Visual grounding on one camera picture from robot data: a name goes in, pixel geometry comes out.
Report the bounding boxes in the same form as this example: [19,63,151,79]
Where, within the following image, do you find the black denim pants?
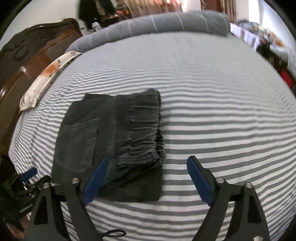
[51,89,165,202]

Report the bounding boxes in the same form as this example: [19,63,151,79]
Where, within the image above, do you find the grey white striped bedsheet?
[9,32,295,240]

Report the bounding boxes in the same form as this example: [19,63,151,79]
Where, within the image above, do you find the floral white pillow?
[19,51,82,112]

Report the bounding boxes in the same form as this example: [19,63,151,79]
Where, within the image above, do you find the brown wooden headboard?
[1,18,82,155]

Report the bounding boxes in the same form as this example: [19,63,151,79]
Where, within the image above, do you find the pile of colourful clothes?
[230,20,295,74]

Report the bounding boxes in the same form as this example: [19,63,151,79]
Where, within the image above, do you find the grey rolled blanket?
[66,10,230,53]

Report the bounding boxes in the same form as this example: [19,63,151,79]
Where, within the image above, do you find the pink beige curtain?
[123,0,183,18]

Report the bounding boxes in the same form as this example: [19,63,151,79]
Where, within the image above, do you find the black cable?
[100,228,127,239]

